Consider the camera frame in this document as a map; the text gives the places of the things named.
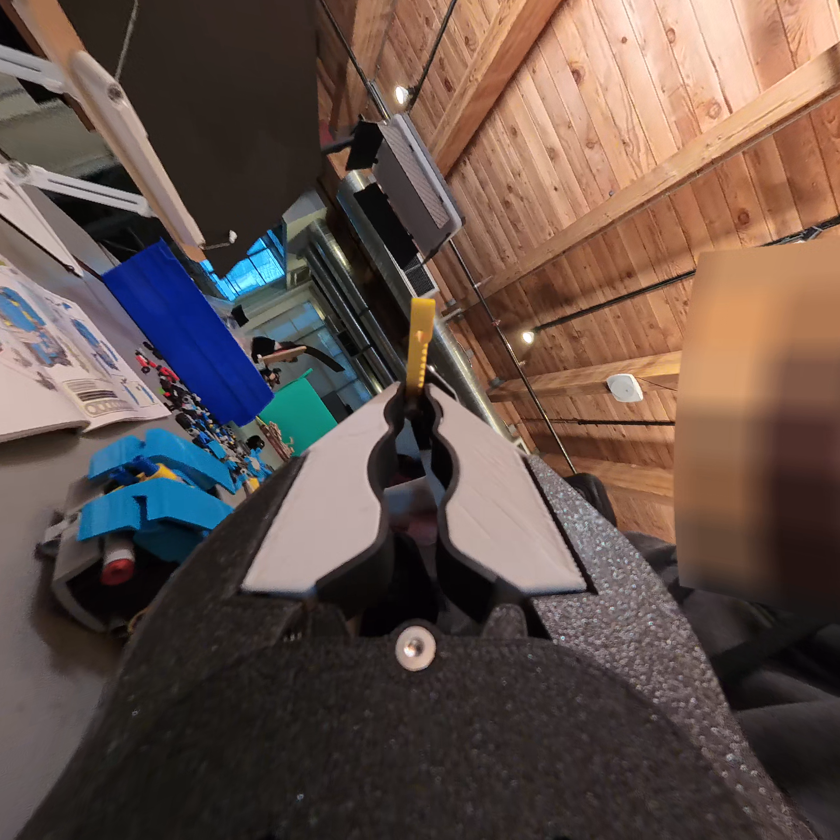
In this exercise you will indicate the blue plastic bin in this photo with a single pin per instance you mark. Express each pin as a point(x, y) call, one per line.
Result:
point(190, 341)

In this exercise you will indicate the wooden cut-out model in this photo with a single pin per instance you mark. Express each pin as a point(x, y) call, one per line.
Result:
point(275, 436)

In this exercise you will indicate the blue brick toy car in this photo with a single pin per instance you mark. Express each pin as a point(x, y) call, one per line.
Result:
point(164, 512)

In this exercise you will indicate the white laptop stand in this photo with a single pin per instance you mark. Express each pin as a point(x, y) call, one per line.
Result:
point(124, 131)

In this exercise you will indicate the grey desk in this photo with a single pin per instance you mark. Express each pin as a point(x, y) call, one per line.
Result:
point(39, 525)

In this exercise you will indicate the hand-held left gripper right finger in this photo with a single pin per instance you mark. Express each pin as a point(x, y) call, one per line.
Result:
point(505, 525)

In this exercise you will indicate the wooden laptop stand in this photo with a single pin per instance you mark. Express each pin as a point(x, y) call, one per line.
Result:
point(289, 354)

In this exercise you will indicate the black partition panel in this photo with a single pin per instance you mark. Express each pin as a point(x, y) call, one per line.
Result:
point(229, 98)

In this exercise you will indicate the teal green plastic bin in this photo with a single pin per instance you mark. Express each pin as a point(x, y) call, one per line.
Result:
point(298, 413)

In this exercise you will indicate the pile of loose bricks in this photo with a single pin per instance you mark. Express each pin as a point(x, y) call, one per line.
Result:
point(190, 407)

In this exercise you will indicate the open instruction booklet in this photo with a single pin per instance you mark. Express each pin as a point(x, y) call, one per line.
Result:
point(52, 348)

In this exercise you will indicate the white ceiling vent grille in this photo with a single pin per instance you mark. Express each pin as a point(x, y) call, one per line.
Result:
point(423, 282)

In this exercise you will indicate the small white ceiling device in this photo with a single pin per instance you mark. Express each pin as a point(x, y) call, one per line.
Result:
point(625, 387)

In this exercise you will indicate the grey ceiling-mounted unit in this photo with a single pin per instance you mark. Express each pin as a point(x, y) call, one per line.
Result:
point(413, 177)

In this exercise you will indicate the person's dark grey clothing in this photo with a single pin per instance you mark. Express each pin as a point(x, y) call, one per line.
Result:
point(774, 689)

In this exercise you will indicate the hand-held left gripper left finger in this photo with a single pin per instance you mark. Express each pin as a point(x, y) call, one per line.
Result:
point(315, 525)

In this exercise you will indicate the yellow toothed rack piece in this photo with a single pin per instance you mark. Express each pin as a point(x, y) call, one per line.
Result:
point(418, 348)

